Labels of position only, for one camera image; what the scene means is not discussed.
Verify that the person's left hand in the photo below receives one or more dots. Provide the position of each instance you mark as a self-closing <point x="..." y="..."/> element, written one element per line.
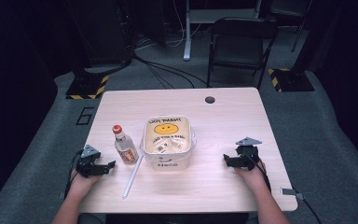
<point x="82" y="182"/>

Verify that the round table grommet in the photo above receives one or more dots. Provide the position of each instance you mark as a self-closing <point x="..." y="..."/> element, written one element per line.
<point x="209" y="100"/>

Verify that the clear plastic bin liner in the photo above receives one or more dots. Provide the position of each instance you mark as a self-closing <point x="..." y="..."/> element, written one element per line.
<point x="194" y="140"/>

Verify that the white smiley-face bin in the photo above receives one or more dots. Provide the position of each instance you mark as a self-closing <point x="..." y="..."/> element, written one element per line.
<point x="167" y="146"/>

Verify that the person's right hand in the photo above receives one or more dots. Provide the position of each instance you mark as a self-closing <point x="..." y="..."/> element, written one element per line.
<point x="253" y="179"/>

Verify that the clear bottle with red cap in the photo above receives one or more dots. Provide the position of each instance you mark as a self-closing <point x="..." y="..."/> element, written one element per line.
<point x="125" y="146"/>

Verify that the striped-edge black stand base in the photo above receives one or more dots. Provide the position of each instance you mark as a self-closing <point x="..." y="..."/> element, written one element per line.
<point x="87" y="87"/>
<point x="290" y="80"/>

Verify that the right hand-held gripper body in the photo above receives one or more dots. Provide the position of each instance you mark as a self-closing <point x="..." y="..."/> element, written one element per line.
<point x="248" y="155"/>

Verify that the grey table edge clamp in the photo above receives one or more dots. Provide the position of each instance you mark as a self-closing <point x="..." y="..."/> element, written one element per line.
<point x="61" y="195"/>
<point x="292" y="193"/>

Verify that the black equipment cabinet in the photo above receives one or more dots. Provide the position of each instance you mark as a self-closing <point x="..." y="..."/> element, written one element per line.
<point x="102" y="31"/>

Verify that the white straw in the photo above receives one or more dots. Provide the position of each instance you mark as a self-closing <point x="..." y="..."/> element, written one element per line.
<point x="132" y="176"/>

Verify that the white desk frame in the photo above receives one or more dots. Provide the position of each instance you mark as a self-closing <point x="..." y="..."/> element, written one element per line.
<point x="187" y="29"/>

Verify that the black folding chair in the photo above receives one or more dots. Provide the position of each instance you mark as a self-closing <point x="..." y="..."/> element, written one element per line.
<point x="240" y="46"/>

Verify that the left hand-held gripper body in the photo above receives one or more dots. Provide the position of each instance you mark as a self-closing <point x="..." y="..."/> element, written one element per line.
<point x="88" y="163"/>

